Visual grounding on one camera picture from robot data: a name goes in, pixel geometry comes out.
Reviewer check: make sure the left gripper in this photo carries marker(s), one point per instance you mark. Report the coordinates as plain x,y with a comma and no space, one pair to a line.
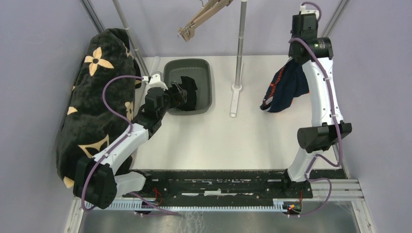
180,97

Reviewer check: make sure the navy orange underwear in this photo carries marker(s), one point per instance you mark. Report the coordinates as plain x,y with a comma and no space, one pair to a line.
288,83

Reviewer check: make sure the wooden clip hanger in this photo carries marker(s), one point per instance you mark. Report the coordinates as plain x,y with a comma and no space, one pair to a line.
207,11

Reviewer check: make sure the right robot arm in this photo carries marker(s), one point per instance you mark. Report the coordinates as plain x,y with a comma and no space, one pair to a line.
315,56

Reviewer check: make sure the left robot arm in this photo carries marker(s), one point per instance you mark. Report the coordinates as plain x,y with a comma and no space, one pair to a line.
96,181

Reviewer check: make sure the black underwear white waistband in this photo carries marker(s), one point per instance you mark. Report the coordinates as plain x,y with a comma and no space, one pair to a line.
189,84

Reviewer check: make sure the grey plastic basin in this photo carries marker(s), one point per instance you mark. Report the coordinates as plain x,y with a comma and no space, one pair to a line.
199,70

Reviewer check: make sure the white right pole base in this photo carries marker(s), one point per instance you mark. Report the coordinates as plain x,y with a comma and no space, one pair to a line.
235,99

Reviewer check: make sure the right metal rack pole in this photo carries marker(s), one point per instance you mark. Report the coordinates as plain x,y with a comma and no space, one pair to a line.
237,84

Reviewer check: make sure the metal rack pole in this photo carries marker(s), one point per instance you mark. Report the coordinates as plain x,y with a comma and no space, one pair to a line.
133,42
237,84

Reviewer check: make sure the black floral plush blanket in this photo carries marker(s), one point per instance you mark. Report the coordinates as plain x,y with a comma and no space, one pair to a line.
101,103

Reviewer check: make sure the left metal rack pole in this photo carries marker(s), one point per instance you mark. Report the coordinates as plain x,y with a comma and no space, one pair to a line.
133,42

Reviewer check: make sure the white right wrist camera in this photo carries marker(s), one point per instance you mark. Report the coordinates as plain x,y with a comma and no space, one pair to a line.
305,8

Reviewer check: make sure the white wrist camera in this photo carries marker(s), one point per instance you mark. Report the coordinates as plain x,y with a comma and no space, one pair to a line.
305,8
155,80

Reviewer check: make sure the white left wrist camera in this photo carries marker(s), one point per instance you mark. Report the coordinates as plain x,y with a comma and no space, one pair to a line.
155,80

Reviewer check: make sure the aluminium frame rail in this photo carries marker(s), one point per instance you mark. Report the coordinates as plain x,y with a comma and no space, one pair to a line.
334,19

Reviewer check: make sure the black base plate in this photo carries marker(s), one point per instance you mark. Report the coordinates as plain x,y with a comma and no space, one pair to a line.
221,188

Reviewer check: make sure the grey cable duct strip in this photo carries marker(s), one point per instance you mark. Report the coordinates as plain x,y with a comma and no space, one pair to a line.
139,205

